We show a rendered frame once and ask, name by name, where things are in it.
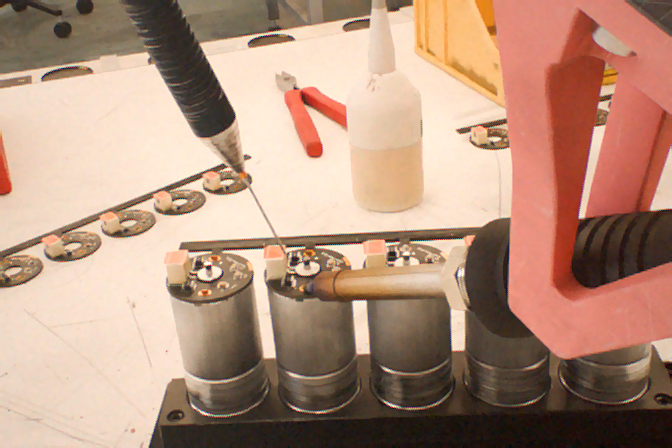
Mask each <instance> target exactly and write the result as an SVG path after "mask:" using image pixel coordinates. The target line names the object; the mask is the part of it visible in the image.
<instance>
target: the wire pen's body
mask: <svg viewBox="0 0 672 448"><path fill-rule="evenodd" d="M118 1H119V4H120V5H121V6H122V7H123V8H124V10H123V11H124V13H126V15H127V17H129V21H130V23H131V25H132V26H133V28H134V30H135V32H136V33H137V35H138V38H139V40H141V41H142V43H143V45H144V47H145V49H146V50H147V52H148V55H149V57H150V58H151V60H152V62H153V64H154V65H155V67H157V69H158V71H159V73H160V76H161V77H162V79H163V80H164V83H165V84H166V86H167V88H168V90H169V91H170V94H171V96H172V98H173V99H175V101H176V103H177V105H178V106H179V108H180V110H181V112H182V115H183V116H184V118H185V120H186V122H187V123H188V125H189V127H190V129H191V131H192V132H194V134H195V136H196V137H198V138H202V139H205V138H211V137H214V136H217V135H220V133H221V132H223V131H225V130H226V129H227V128H229V127H230V126H231V125H232V123H233V122H234V120H235V118H236V114H235V111H234V108H233V106H232V105H231V103H230V101H229V99H228V97H227V95H226V93H225V91H224V89H223V86H222V84H221V82H220V80H218V79H217V76H216V75H215V73H214V71H213V69H212V66H211V65H210V62H209V60H208V58H207V57H206V54H205V52H204V51H203V49H202V46H201V44H199V42H198V40H197V38H196V36H195V35H194V32H193V29H192V27H191V26H190V23H189V21H188V20H187V18H186V16H185V14H184V11H182V9H181V7H180V5H179V4H178V1H177V0H118Z"/></svg>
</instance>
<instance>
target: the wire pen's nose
mask: <svg viewBox="0 0 672 448"><path fill-rule="evenodd" d="M197 138H198V137H197ZM198 139H199V140H200V141H201V142H202V143H203V144H204V145H205V146H206V147H207V148H208V149H209V150H210V151H211V152H213V153H214V154H216V155H217V156H218V158H219V159H220V160H221V161H222V162H223V163H224V164H226V165H227V166H228V167H229V168H230V169H231V170H232V171H233V172H235V173H236V174H240V173H242V172H244V171H245V160H244V153H243V147H242V141H241V135H240V128H238V122H237V117H236V118H235V120H234V122H233V123H232V125H231V126H230V127H229V128H227V129H226V130H225V131H223V132H221V133H220V135H217V136H214V137H211V138H205V139H202V138H198Z"/></svg>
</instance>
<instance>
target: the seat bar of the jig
mask: <svg viewBox="0 0 672 448"><path fill-rule="evenodd" d="M357 357H358V370H359V384H360V390H359V394H358V395H357V397H356V398H355V399H354V400H353V401H352V402H351V403H350V404H349V405H347V406H345V407H344V408H342V409H339V410H335V412H332V413H328V414H320V415H311V414H303V413H299V412H297V410H294V409H292V408H289V407H288V406H287V405H285V404H284V403H283V401H282V400H281V398H280V389H279V382H278V374H277V366H276V358H265V365H267V373H268V380H269V387H270V390H269V394H267V396H266V397H265V399H264V400H263V401H262V402H261V403H260V404H259V405H258V406H256V407H255V408H253V409H252V411H250V412H247V413H244V414H241V415H238V416H234V417H228V418H214V417H208V416H205V415H201V414H199V413H197V412H196V411H194V410H193V409H192V408H191V406H190V401H189V396H188V391H187V386H186V380H185V378H172V379H171V382H170V387H169V390H168V394H167V398H166V401H165V405H164V409H163V410H162V412H161V415H160V420H159V423H158V426H159V430H160V435H161V440H162V445H163V448H272V447H274V446H301V445H331V444H362V443H392V442H422V443H423V441H433V442H453V441H484V440H514V439H545V438H571V439H576V438H607V437H638V436H664V437H669V436H672V381H671V379H670V377H669V375H668V371H667V369H666V367H664V365H663V362H662V360H661V358H660V355H659V353H658V351H657V349H656V346H655V345H653V344H651V355H650V365H649V373H648V383H647V391H646V393H645V394H644V395H643V396H642V397H641V398H640V399H638V400H636V401H634V402H631V403H627V404H622V405H600V404H595V403H591V401H587V400H584V399H581V398H579V397H577V396H576V395H573V394H571V393H570V392H569V391H568V390H567V389H566V387H565V386H564V385H563V384H562V382H561V380H559V367H560V358H559V357H557V356H556V355H555V354H554V352H552V350H551V354H550V376H549V392H548V393H547V395H546V396H545V397H544V398H543V399H542V400H539V401H538V402H536V403H534V404H531V405H528V406H524V407H517V408H503V407H496V406H492V405H489V404H485V403H483V402H481V400H479V399H477V398H476V397H474V396H473V395H472V394H471V393H470V392H468V391H467V389H466V388H465V385H464V350H457V351H453V382H454V390H453V393H452V394H451V396H450V397H449V398H447V399H446V400H445V401H444V402H442V403H441V404H439V406H437V407H434V408H432V409H428V410H422V411H401V410H396V408H392V407H390V406H388V405H386V404H384V403H381V402H380V401H379V400H377V399H376V397H375V396H374V395H373V393H372V383H371V368H370V354H357Z"/></svg>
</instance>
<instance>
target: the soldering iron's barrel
mask: <svg viewBox="0 0 672 448"><path fill-rule="evenodd" d="M469 246H470V245H464V246H453V247H452V249H451V251H450V253H449V256H448V258H447V260H446V262H445V263H434V264H421V265H407V266H393V267H379V268H366V269H352V270H349V269H338V270H336V271H325V272H321V273H320V274H318V275H317V277H316V279H315V282H313V291H315V294H316V296H317V297H318V298H319V299H320V300H322V301H325V302H330V301H338V302H350V301H366V300H401V299H438V298H447V300H448V303H449V306H450V309H451V310H461V311H471V312H473V310H472V308H471V305H470V303H469V299H468V295H467V291H466V284H465V263H466V258H467V253H468V249H469Z"/></svg>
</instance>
